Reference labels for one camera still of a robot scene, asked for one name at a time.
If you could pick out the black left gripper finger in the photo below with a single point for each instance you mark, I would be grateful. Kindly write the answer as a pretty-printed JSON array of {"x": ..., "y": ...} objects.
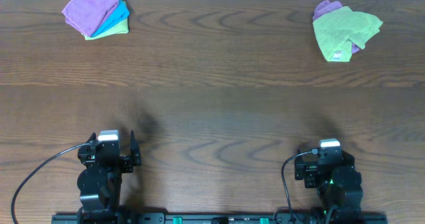
[
  {"x": 134, "y": 150},
  {"x": 92, "y": 137}
]

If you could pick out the crumpled purple cloth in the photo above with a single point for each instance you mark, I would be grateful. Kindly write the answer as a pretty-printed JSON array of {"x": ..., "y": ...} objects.
[{"x": 325, "y": 8}]

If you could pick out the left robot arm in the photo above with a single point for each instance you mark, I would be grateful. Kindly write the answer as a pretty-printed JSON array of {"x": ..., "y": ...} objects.
[{"x": 100, "y": 183}]

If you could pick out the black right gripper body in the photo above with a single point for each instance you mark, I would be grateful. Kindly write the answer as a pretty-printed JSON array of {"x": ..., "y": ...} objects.
[{"x": 311, "y": 178}]

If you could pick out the folded green cloth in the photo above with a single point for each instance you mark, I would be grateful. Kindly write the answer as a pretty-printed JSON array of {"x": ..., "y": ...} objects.
[{"x": 120, "y": 28}]

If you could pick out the green microfibre cloth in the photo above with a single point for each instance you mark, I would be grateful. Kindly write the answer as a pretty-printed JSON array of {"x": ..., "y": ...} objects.
[{"x": 371, "y": 28}]

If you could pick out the folded blue cloth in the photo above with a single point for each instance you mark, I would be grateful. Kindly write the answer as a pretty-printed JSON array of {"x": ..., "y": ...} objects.
[{"x": 120, "y": 13}]

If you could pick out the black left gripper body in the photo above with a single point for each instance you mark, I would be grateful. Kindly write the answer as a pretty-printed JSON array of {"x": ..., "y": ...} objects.
[{"x": 124, "y": 162}]

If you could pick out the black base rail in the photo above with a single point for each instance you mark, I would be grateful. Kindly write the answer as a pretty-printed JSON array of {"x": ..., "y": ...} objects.
[{"x": 161, "y": 218}]

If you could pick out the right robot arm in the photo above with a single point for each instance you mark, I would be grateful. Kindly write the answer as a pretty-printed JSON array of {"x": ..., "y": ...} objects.
[{"x": 337, "y": 182}]

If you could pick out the folded purple cloth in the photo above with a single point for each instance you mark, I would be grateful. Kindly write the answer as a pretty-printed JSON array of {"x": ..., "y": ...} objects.
[{"x": 86, "y": 16}]

